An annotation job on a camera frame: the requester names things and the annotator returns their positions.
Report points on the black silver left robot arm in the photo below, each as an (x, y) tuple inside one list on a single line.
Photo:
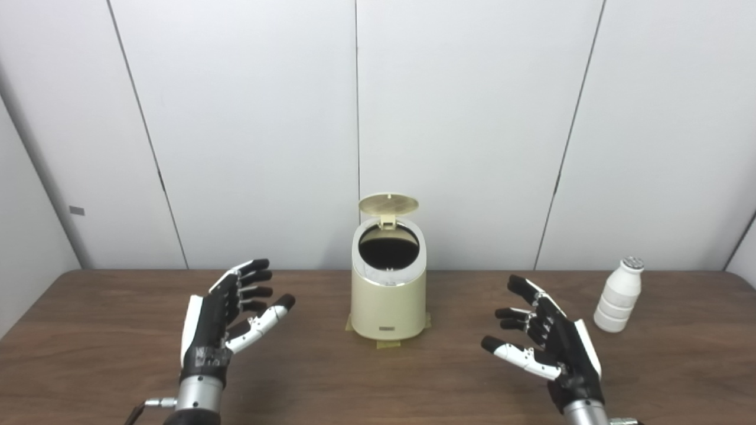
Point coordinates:
[(199, 395)]

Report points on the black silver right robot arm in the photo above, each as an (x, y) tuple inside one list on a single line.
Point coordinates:
[(585, 413)]

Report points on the cream-colored bin body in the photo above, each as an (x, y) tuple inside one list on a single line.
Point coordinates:
[(388, 310)]

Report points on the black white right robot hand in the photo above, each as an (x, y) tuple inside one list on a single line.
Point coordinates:
[(570, 357)]

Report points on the small white plastic bottle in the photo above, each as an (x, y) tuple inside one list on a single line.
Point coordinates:
[(619, 298)]

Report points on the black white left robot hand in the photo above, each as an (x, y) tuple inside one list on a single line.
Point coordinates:
[(207, 330)]

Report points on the cream round bin lid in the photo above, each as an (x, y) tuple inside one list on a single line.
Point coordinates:
[(388, 205)]

